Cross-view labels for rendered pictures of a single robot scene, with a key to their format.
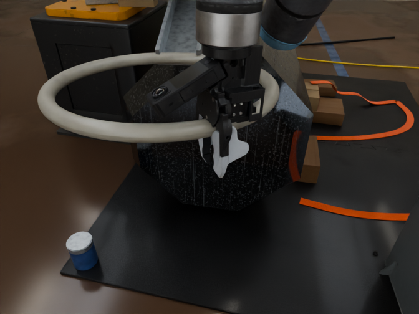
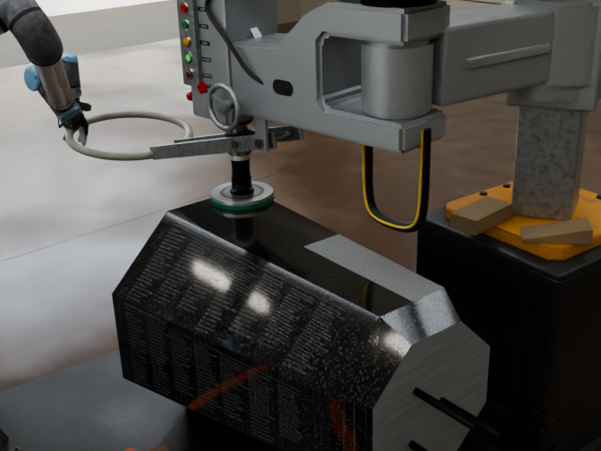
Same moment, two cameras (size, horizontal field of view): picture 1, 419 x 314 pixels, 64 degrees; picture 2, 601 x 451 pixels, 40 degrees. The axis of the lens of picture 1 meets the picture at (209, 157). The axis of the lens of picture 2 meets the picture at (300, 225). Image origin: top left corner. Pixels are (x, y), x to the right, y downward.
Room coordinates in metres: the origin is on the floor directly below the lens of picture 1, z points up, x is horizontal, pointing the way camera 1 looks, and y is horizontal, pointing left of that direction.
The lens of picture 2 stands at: (3.19, -1.79, 1.82)
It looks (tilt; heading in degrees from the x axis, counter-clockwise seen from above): 23 degrees down; 131
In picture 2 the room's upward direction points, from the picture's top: 2 degrees counter-clockwise
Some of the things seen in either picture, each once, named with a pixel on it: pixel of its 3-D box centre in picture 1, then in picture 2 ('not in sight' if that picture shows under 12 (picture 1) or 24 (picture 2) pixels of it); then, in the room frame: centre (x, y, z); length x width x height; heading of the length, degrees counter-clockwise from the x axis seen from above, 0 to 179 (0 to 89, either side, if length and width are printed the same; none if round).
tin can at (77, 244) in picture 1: (82, 251); not in sight; (0.88, 0.52, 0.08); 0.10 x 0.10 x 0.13
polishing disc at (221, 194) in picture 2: not in sight; (241, 192); (1.32, 0.05, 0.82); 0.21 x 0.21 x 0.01
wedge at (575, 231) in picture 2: not in sight; (555, 229); (2.28, 0.43, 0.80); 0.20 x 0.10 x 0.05; 32
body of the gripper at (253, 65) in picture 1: (229, 83); (71, 112); (0.48, -0.03, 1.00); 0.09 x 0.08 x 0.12; 116
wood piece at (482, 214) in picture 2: (138, 0); (481, 215); (2.04, 0.40, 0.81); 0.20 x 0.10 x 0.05; 84
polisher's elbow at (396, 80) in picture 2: not in sight; (396, 74); (1.97, 0.01, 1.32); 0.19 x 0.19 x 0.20
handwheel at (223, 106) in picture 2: not in sight; (232, 105); (1.43, -0.07, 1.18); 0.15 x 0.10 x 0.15; 176
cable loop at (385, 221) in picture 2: not in sight; (393, 177); (1.97, 0.01, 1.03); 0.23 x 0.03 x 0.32; 176
